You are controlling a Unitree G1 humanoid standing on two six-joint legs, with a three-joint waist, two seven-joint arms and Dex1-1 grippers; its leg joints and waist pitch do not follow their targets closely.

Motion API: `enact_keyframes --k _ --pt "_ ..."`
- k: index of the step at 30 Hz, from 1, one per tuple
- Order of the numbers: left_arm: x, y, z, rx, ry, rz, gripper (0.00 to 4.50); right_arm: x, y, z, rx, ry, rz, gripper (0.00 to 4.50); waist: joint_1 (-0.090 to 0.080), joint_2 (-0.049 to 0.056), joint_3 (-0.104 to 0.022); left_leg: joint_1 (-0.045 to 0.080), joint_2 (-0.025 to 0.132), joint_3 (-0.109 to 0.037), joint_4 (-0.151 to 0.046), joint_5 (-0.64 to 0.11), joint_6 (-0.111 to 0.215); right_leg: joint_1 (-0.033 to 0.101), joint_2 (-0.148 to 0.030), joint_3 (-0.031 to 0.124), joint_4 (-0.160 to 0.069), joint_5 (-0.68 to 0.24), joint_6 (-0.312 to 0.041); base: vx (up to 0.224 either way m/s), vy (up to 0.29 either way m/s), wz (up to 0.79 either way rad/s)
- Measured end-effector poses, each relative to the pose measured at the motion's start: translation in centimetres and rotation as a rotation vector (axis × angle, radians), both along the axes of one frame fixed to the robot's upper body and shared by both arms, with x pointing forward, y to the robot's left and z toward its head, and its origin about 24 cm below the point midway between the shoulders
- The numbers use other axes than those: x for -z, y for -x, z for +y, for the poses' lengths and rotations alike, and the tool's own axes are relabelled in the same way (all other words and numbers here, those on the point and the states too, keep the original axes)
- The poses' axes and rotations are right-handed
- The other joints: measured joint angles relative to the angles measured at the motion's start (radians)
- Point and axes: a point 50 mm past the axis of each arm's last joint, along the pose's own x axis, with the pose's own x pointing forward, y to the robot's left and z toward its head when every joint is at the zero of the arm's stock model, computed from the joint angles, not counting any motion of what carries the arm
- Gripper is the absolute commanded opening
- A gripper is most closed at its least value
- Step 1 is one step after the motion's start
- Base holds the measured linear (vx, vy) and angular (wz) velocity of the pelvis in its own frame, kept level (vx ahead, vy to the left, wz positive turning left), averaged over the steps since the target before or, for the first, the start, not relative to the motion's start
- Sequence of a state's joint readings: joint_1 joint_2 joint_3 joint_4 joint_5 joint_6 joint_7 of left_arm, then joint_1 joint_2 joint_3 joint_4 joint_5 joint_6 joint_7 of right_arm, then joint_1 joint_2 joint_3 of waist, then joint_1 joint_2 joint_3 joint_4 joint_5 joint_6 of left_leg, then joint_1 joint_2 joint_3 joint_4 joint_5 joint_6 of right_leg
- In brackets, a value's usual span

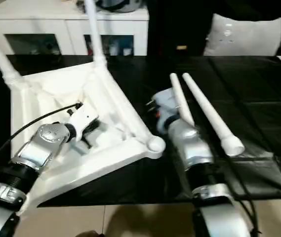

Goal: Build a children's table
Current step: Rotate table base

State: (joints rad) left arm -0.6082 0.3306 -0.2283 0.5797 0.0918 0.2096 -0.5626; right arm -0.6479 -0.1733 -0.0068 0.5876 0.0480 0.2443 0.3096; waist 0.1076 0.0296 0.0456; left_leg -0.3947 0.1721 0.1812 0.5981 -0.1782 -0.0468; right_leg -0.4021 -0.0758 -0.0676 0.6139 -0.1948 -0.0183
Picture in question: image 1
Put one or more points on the grey black bag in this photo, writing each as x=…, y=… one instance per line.
x=113, y=5

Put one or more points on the white plastic table top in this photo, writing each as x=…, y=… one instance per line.
x=51, y=98

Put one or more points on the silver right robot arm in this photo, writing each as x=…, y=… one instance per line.
x=194, y=153

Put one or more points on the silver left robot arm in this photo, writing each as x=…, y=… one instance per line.
x=26, y=163

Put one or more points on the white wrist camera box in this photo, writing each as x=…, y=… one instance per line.
x=82, y=118
x=167, y=106

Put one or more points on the small yellow tag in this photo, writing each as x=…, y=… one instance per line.
x=181, y=48

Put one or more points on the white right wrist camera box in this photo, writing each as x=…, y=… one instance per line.
x=167, y=106

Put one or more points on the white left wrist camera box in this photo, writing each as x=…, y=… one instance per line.
x=82, y=118

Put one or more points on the grey pillow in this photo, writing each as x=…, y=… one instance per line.
x=244, y=37

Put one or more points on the black work mat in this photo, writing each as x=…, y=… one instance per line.
x=259, y=98

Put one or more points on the white cabinet with glass doors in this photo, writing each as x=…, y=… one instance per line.
x=41, y=22

